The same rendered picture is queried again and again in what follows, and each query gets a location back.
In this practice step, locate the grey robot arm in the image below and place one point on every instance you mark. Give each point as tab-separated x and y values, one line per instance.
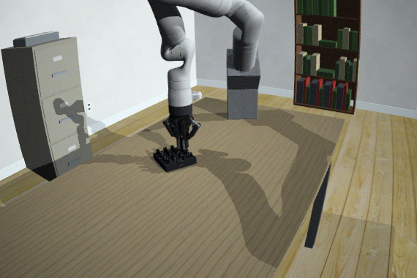
172	31

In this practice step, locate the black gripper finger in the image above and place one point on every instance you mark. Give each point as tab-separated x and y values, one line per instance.
185	133
174	132

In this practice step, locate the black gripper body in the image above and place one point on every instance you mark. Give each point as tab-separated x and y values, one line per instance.
181	113

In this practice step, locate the black knob box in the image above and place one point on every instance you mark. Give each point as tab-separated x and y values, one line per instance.
184	158

